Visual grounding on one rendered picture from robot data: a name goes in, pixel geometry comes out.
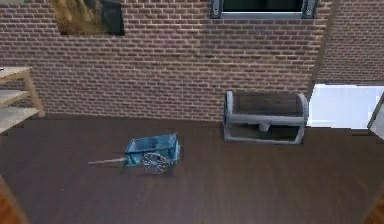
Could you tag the grey framed window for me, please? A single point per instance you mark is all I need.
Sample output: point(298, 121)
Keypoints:
point(263, 8)

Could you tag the blue toy cart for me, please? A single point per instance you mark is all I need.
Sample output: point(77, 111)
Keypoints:
point(153, 149)

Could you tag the grey banded wooden chest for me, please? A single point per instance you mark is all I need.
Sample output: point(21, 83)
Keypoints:
point(265, 117)

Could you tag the dark framed wall painting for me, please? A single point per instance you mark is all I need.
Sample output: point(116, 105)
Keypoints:
point(88, 16)

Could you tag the pale wooden shelf unit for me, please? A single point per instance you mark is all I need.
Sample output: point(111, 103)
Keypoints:
point(15, 100)

